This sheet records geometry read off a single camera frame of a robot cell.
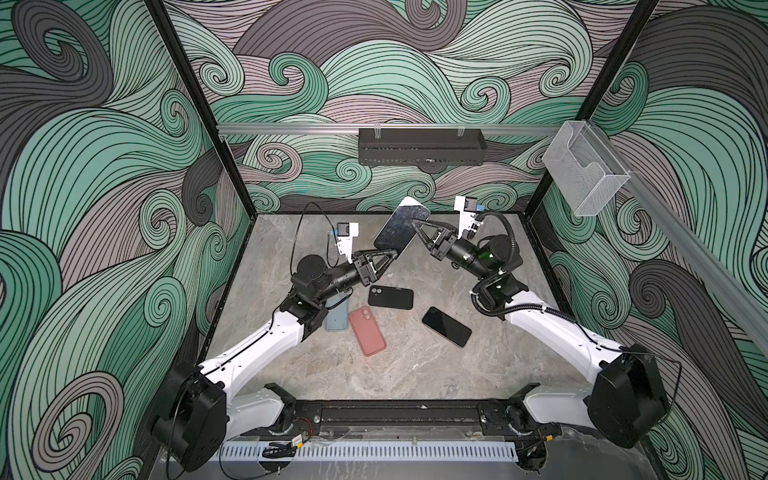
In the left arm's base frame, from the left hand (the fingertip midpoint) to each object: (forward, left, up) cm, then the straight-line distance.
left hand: (396, 254), depth 66 cm
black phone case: (+8, 0, -33) cm, 34 cm away
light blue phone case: (-1, +16, -33) cm, 37 cm away
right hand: (+4, -3, +6) cm, 8 cm away
